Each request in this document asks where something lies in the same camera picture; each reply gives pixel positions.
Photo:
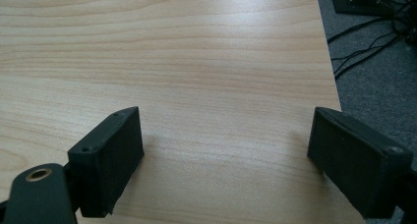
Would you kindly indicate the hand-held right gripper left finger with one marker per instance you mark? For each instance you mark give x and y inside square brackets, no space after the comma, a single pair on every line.
[108,161]

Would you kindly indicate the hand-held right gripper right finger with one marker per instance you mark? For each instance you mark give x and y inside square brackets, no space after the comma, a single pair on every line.
[357,165]

